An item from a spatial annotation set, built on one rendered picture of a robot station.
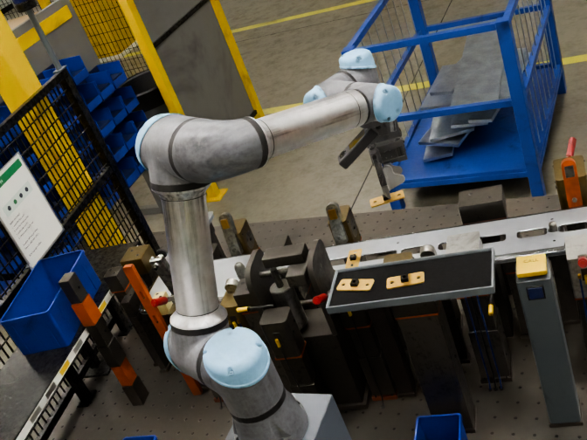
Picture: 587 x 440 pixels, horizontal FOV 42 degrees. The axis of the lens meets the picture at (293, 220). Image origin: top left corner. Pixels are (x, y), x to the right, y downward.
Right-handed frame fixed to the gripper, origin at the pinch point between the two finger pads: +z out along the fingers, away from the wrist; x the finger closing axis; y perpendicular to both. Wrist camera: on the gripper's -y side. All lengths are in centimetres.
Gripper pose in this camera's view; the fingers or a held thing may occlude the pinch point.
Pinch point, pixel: (384, 192)
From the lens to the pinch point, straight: 186.6
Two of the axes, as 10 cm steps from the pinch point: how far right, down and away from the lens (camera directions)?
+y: 9.5, -2.7, -1.4
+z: 3.0, 8.3, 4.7
